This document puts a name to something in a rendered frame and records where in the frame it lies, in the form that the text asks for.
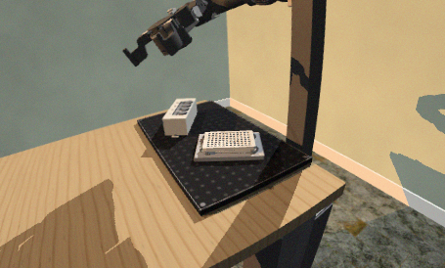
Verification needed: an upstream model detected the cream push-button panel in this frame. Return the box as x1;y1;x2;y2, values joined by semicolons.
162;99;198;138

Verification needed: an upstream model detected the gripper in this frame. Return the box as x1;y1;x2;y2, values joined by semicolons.
122;14;195;67

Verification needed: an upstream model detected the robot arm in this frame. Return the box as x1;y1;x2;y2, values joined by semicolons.
167;0;291;31

